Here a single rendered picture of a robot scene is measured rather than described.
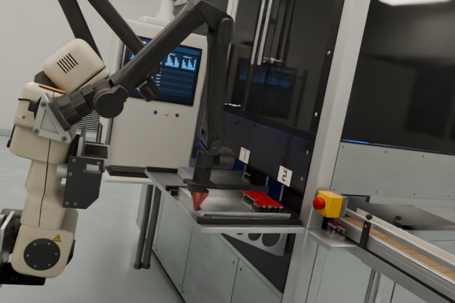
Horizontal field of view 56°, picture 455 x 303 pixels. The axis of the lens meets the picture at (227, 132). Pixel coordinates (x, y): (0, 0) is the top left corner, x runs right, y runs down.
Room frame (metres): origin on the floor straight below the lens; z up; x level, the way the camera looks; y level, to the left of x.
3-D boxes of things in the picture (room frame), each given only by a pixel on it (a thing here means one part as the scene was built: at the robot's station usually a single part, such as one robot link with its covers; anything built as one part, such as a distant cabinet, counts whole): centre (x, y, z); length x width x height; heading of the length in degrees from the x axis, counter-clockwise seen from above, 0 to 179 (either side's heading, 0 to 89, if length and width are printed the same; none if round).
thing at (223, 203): (1.54, -0.07, 0.90); 0.34 x 0.26 x 0.04; 116
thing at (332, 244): (1.43, -0.43, 0.87); 0.14 x 0.13 x 0.02; 117
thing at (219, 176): (1.90, -0.01, 0.90); 0.34 x 0.26 x 0.04; 117
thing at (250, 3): (2.12, -0.02, 1.51); 0.47 x 0.01 x 0.59; 27
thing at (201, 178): (1.40, 0.06, 1.01); 0.10 x 0.07 x 0.07; 117
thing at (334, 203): (1.43, -0.39, 1.00); 0.08 x 0.07 x 0.07; 117
